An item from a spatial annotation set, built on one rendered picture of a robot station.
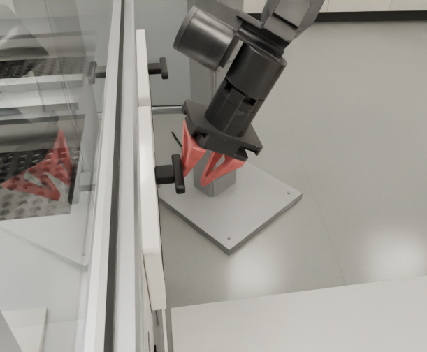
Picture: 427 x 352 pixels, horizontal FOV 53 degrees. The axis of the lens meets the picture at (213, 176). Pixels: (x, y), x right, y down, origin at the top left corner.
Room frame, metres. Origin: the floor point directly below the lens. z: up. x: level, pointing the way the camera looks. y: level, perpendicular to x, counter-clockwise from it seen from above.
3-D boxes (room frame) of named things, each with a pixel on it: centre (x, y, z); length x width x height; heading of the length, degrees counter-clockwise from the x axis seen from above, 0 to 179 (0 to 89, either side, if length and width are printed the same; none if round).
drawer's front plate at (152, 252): (0.43, 0.08, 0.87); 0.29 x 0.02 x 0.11; 8
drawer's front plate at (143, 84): (0.74, 0.13, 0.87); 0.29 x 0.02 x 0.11; 8
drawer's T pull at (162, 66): (0.75, 0.10, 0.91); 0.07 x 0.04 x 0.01; 8
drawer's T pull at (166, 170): (0.43, 0.06, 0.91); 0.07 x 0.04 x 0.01; 8
